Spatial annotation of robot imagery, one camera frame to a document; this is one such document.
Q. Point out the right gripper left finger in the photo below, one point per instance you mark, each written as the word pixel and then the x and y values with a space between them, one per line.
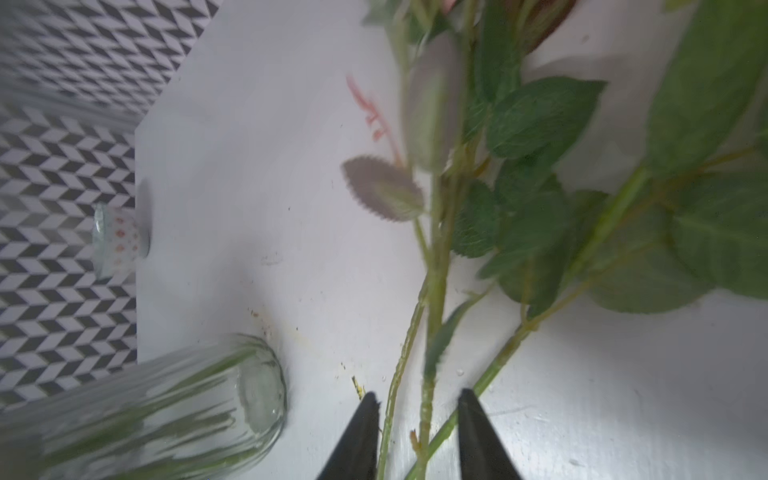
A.
pixel 355 455

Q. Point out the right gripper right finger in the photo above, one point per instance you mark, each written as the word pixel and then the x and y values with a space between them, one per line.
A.
pixel 482 454

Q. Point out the clear glass vase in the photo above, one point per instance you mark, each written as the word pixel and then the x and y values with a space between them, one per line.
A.
pixel 208 411

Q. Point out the small pink bud stem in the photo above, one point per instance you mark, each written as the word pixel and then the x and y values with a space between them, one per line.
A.
pixel 459 64

